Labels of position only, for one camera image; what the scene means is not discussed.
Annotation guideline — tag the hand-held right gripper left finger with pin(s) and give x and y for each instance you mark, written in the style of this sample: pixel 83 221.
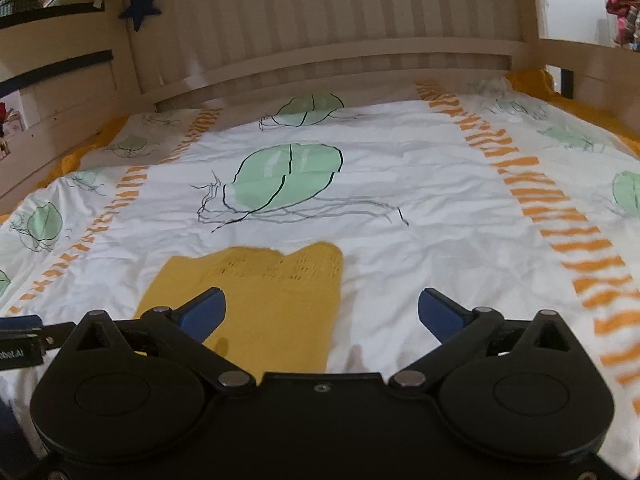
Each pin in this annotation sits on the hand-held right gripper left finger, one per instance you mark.
pixel 202 315

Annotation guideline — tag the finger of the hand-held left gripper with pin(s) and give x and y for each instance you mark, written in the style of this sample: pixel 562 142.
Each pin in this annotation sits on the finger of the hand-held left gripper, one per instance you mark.
pixel 20 322

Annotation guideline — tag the yellow knit garment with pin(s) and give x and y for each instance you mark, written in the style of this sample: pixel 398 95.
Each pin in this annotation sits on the yellow knit garment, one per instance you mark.
pixel 280 310

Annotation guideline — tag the blue star decoration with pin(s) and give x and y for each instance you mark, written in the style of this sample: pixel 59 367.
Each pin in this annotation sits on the blue star decoration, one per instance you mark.
pixel 141 6

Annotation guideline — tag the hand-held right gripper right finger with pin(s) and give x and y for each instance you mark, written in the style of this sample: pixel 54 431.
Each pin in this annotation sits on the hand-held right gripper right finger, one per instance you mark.
pixel 440 315

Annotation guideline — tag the wooden bed frame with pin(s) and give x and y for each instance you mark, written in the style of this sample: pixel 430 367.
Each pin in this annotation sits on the wooden bed frame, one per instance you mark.
pixel 325 25

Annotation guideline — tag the pile of colourful clothes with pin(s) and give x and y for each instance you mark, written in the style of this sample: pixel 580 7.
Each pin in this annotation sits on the pile of colourful clothes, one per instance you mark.
pixel 625 20

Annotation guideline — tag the white printed blanket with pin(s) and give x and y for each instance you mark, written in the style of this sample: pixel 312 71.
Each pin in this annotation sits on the white printed blanket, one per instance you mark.
pixel 400 210

